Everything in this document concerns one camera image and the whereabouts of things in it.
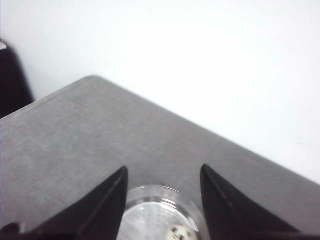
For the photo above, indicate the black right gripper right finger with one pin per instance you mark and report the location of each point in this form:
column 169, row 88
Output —
column 231, row 215

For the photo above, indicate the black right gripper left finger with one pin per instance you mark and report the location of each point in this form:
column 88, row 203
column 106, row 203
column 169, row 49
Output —
column 97, row 216

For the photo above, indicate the panda bun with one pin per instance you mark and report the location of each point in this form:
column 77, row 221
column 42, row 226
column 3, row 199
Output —
column 181, row 232

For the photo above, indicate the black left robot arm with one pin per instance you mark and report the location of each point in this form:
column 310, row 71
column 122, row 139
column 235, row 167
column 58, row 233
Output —
column 15, row 92

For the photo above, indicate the stainless steel steamer pot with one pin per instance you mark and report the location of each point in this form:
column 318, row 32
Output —
column 150, row 211

